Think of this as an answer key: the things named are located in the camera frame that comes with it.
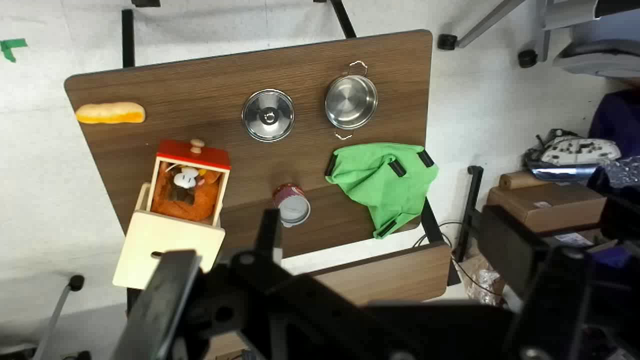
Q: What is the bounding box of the red and cream wooden box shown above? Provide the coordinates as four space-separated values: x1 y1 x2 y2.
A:
113 140 232 289

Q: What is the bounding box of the steel pot with handles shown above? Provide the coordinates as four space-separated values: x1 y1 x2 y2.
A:
323 60 379 141

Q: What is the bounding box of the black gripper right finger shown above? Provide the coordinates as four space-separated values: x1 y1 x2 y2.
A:
481 206 592 360

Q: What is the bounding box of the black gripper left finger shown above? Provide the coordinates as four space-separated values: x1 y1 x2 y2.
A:
113 250 200 360

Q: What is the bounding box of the round steel pot lid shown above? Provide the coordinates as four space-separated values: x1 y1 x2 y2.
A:
241 88 295 144

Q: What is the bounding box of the yellow bread roll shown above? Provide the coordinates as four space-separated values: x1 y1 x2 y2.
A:
76 102 147 123

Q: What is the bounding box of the small red-lidded can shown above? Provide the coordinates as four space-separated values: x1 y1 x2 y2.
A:
275 184 312 228

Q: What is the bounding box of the brown wooden side table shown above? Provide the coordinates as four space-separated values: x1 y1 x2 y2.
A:
282 229 452 304

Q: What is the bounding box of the green cloth with black tabs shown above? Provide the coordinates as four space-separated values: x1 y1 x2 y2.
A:
325 141 439 237

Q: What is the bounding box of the brown cardboard box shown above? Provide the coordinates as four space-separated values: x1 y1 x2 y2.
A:
488 184 607 232

